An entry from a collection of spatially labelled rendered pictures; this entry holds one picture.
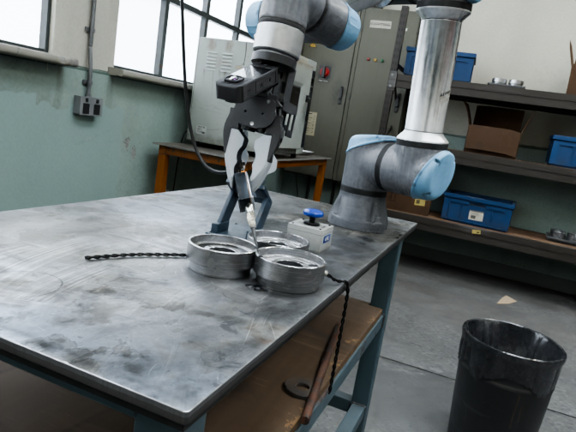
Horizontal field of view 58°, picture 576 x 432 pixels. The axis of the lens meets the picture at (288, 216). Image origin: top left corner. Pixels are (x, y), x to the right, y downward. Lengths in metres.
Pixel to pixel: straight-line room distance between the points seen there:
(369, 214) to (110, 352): 0.86
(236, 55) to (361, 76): 1.74
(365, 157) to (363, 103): 3.40
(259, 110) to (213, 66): 2.45
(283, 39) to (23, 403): 0.68
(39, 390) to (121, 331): 0.42
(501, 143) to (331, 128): 1.44
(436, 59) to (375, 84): 3.45
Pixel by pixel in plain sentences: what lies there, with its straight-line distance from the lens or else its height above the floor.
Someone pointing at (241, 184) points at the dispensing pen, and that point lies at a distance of 0.79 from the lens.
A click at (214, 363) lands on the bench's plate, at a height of 0.80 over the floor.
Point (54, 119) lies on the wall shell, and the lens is 2.67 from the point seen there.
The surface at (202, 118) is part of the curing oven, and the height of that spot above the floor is 0.95.
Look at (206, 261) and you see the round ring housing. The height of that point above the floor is 0.82.
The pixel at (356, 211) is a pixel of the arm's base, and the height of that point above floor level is 0.85.
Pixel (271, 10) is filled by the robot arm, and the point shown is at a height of 1.19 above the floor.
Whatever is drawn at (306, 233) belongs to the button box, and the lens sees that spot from 0.98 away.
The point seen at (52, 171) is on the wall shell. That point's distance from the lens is 2.71.
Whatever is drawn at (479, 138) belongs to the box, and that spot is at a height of 1.11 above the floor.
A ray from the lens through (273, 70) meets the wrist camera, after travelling 0.81.
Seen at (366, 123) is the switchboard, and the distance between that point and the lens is 4.62.
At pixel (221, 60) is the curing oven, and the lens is 3.23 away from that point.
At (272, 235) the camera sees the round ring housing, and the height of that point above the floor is 0.83.
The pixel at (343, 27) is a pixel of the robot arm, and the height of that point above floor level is 1.20.
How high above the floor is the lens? 1.04
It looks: 11 degrees down
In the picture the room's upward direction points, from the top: 9 degrees clockwise
